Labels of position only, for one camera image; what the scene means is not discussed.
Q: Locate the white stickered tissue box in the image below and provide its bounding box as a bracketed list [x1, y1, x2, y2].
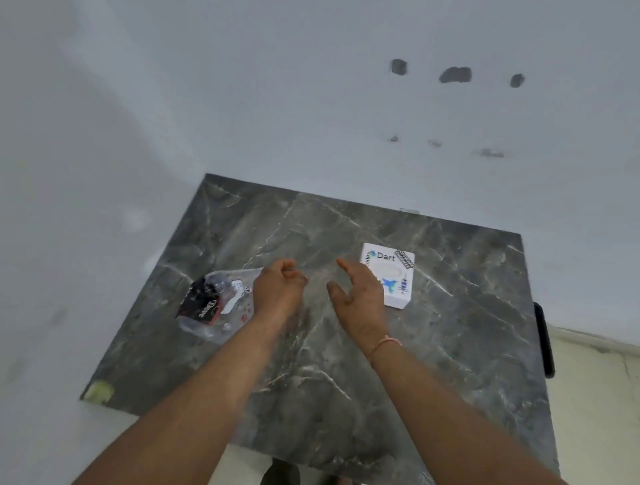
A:
[359, 242, 417, 310]

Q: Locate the person's right forearm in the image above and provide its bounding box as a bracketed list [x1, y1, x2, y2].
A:
[369, 342, 569, 485]

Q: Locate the clear Dove tissue wrapper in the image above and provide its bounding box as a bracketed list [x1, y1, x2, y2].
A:
[175, 267, 265, 346]

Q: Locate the person's left hand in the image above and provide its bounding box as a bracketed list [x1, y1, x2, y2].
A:
[251, 258, 309, 326]

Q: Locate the orange thread bracelet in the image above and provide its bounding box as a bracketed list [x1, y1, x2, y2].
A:
[367, 335, 403, 364]

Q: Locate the person's right hand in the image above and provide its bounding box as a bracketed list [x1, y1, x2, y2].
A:
[325, 257, 391, 346]

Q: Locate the person's left forearm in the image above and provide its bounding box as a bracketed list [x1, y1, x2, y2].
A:
[72, 317, 282, 485]

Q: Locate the yellowish tape patch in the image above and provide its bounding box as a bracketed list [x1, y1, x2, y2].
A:
[81, 380, 113, 405]

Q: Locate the black bin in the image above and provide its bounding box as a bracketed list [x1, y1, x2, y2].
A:
[532, 301, 557, 380]

